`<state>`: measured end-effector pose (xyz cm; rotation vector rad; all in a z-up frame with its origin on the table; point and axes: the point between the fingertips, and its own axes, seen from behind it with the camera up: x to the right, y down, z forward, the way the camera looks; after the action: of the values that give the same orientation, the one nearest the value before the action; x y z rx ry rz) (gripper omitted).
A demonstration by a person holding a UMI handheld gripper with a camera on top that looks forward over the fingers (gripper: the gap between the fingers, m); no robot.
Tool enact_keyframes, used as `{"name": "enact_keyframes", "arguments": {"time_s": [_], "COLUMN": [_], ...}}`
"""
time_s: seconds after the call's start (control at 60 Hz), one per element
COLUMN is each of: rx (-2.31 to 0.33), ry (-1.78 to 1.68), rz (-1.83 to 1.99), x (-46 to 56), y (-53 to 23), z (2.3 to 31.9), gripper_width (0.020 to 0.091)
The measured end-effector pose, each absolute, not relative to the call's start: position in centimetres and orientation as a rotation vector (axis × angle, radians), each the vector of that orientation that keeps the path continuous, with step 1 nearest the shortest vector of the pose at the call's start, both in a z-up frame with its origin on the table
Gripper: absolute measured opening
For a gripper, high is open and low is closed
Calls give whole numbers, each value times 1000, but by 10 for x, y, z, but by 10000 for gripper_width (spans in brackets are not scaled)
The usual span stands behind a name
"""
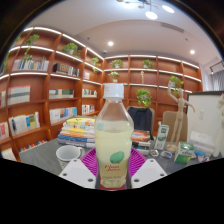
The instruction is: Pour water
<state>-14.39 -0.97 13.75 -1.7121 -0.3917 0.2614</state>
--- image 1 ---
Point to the dark chair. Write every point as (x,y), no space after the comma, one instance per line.
(141,118)

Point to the branched ceiling lamp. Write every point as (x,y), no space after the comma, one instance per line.
(151,15)

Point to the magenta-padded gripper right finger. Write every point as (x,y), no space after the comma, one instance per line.
(150,173)

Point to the small green box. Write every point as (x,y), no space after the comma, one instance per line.
(184,152)

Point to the orange wooden shelf unit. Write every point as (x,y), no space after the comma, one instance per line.
(40,83)

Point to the ceiling air vent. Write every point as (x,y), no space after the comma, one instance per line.
(172,27)

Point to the brown chair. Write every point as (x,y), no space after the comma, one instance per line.
(170,123)

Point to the white jug vase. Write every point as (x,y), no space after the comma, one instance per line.
(220,140)

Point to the yellow drink bottle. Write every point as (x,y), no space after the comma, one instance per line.
(113,140)

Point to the white patterned mug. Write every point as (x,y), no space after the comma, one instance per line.
(68,155)

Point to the recessed ceiling spotlight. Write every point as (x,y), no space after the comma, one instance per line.
(192,52)
(110,43)

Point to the colourful book stack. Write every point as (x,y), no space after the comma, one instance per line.
(78,131)

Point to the small white switch plate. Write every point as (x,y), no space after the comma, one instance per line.
(201,115)

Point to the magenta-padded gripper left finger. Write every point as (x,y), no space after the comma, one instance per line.
(76,173)

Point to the black ceiling track light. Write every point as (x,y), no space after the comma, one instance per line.
(216,65)

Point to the dark book stack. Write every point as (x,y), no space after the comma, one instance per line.
(140,136)

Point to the white curtain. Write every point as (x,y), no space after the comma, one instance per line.
(218,80)

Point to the tall white green carton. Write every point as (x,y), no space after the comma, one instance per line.
(161,136)

